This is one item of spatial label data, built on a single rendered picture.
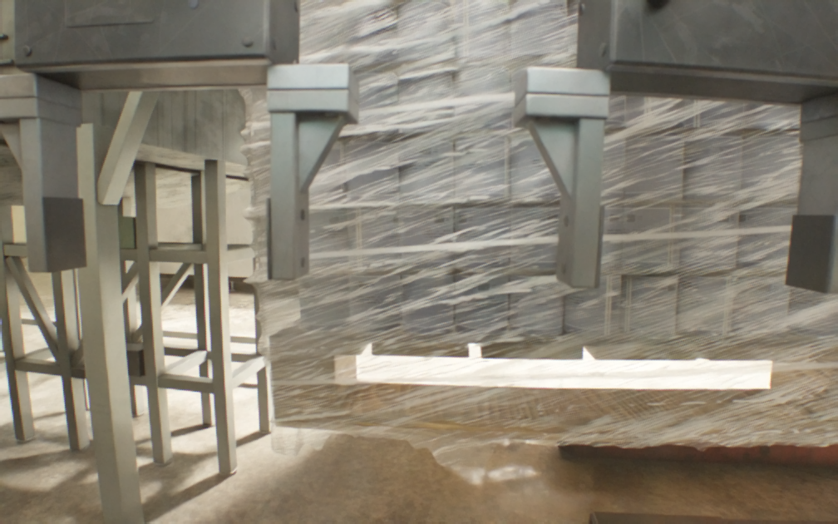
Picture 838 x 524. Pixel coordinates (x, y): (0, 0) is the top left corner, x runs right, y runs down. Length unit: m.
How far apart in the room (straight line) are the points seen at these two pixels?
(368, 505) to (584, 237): 0.99
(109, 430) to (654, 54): 0.79
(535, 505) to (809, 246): 0.98
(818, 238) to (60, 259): 0.40
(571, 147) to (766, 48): 0.10
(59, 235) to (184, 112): 0.75
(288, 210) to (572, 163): 0.14
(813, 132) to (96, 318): 0.79
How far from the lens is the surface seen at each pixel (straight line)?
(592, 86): 0.22
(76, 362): 1.46
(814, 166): 0.30
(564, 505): 1.19
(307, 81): 0.21
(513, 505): 1.16
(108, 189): 0.71
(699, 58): 0.23
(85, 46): 0.26
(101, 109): 0.85
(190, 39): 0.23
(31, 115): 0.29
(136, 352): 1.28
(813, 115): 0.30
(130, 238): 1.25
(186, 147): 1.01
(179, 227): 3.98
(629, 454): 1.38
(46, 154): 0.29
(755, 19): 0.25
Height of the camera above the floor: 0.69
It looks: 6 degrees down
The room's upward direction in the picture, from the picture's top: 1 degrees clockwise
